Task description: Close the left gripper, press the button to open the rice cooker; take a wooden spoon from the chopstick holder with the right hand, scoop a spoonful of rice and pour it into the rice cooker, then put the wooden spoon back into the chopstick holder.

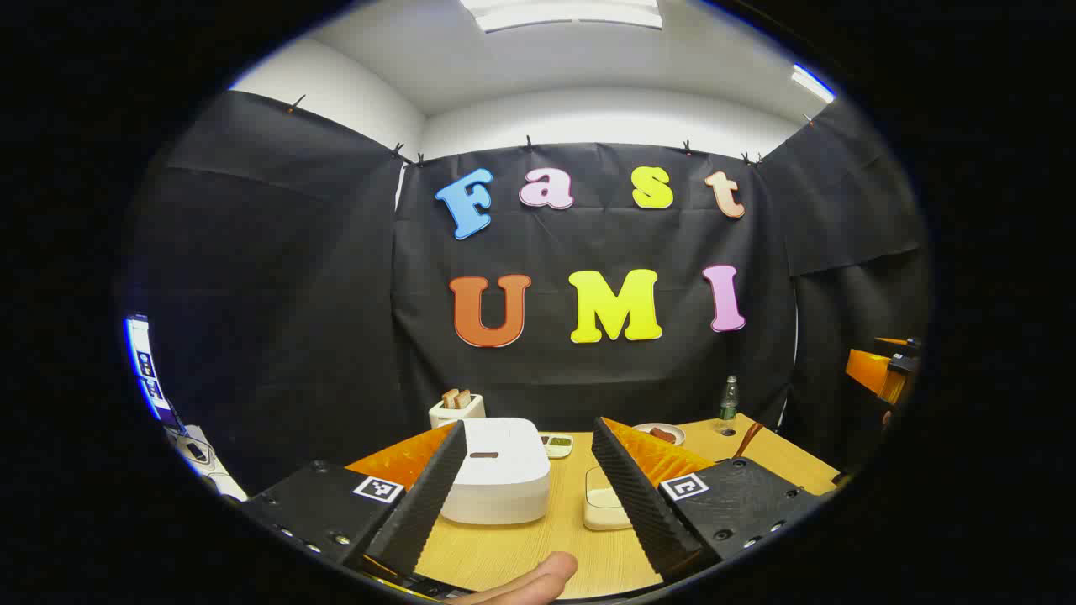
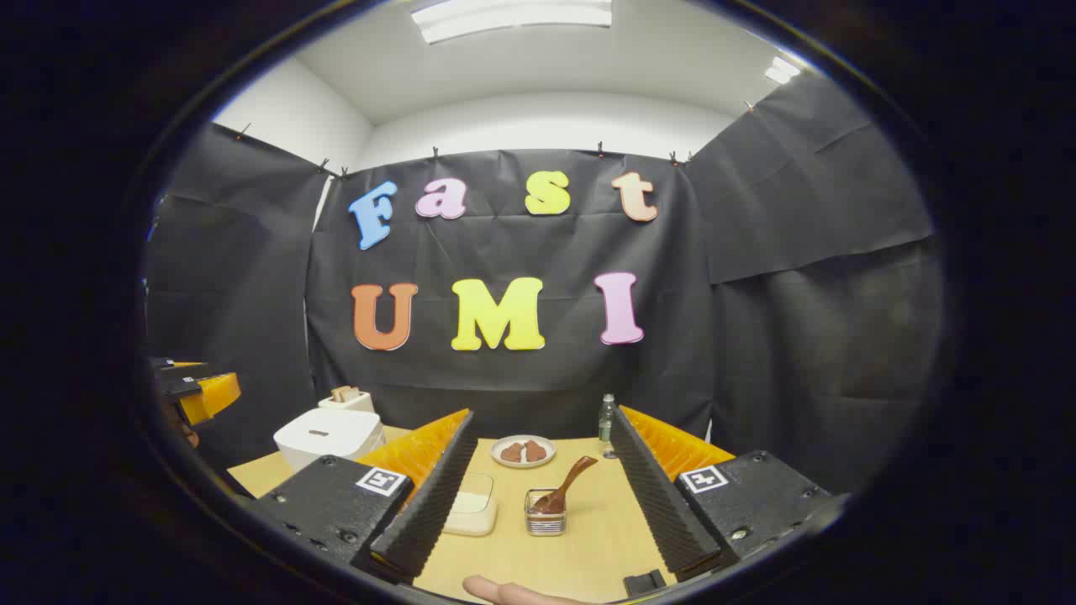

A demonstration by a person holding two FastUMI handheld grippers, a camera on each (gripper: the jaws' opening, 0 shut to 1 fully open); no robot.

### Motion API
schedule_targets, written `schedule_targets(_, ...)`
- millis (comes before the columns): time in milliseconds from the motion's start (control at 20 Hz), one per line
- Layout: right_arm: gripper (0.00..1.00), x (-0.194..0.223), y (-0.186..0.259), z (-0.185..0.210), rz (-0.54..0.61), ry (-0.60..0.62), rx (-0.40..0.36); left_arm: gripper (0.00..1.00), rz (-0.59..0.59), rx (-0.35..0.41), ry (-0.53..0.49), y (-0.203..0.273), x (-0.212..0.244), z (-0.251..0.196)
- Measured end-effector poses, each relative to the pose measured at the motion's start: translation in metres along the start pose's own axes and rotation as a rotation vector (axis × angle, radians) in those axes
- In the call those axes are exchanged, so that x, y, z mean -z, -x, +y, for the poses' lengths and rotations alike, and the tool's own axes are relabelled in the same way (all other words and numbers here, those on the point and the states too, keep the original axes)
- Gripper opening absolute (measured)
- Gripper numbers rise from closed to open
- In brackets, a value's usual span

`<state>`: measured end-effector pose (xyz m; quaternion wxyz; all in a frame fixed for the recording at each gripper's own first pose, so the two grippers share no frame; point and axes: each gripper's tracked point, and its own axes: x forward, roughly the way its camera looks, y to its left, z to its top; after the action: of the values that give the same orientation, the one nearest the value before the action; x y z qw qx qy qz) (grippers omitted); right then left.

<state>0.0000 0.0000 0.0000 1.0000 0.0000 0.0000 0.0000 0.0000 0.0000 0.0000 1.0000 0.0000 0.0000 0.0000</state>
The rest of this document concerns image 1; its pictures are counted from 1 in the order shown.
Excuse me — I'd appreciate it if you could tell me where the black backdrop cloth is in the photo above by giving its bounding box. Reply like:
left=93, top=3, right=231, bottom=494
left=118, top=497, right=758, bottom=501
left=126, top=88, right=930, bottom=497

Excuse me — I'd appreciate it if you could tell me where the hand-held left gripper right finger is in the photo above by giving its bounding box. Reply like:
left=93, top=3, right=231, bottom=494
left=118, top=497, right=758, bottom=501
left=591, top=416, right=829, bottom=585

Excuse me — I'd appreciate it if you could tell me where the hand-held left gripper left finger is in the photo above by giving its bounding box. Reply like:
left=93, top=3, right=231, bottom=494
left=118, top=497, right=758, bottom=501
left=244, top=420, right=468, bottom=581

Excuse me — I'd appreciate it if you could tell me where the small ceiling light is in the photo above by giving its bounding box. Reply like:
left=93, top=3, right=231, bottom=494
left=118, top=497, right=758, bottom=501
left=790, top=65, right=837, bottom=103

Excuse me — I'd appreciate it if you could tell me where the white device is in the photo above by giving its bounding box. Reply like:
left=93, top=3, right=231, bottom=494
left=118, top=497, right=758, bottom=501
left=164, top=424, right=249, bottom=501

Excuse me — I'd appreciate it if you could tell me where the white toaster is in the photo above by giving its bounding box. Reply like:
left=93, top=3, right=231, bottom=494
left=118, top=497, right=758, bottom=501
left=429, top=393, right=487, bottom=429

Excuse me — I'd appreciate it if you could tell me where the white rice cooker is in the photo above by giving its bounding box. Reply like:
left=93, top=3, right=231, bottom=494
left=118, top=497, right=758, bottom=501
left=439, top=418, right=552, bottom=526

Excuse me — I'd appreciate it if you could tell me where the large ceiling light panel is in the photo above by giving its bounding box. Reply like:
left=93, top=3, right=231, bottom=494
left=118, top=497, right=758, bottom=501
left=461, top=0, right=665, bottom=33

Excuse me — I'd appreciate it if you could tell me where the clear container of rice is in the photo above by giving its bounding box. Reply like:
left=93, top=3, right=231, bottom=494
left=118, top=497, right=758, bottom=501
left=583, top=466, right=633, bottom=532

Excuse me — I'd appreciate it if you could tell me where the white blue banner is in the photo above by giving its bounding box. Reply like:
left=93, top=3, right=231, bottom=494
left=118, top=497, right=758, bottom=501
left=124, top=315, right=182, bottom=429

